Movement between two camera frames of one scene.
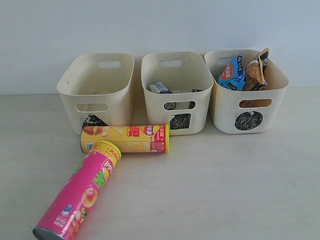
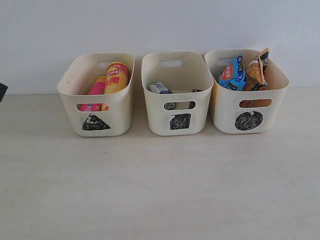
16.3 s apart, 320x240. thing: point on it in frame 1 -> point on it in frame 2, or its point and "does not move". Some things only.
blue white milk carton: [159, 87] does not move
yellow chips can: [131, 138] -> [116, 80]
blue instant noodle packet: [233, 75] does not move
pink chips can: [69, 207] -> [97, 88]
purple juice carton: [192, 104] does not move
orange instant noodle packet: [255, 78] does not move
